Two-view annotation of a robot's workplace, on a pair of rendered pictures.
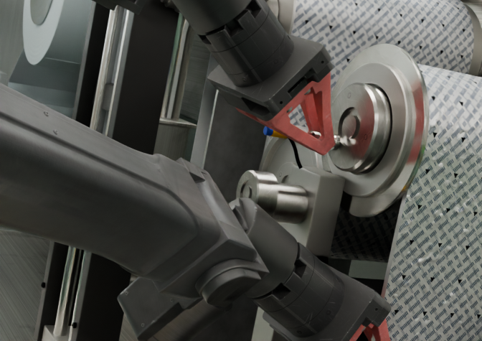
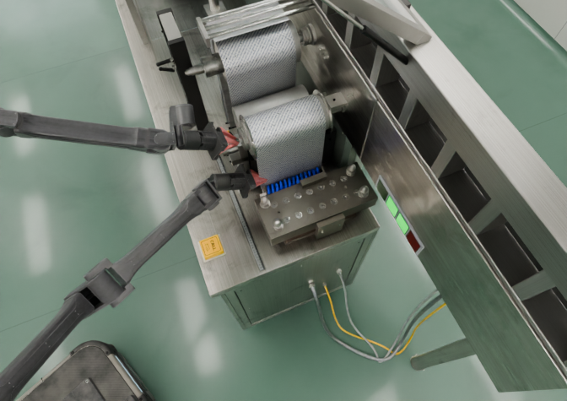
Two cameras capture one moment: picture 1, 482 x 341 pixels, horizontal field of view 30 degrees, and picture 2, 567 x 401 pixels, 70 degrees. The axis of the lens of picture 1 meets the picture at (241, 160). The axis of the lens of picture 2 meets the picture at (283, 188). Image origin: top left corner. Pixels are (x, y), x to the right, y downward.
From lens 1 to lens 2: 1.03 m
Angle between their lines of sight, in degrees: 56
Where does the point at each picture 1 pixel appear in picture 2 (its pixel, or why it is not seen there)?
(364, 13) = (251, 64)
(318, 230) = (242, 154)
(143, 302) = not seen: hidden behind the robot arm
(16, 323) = not seen: hidden behind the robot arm
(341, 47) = (246, 76)
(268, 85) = (213, 153)
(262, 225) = (219, 185)
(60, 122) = (164, 232)
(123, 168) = (179, 224)
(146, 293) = not seen: hidden behind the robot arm
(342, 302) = (245, 185)
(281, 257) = (226, 186)
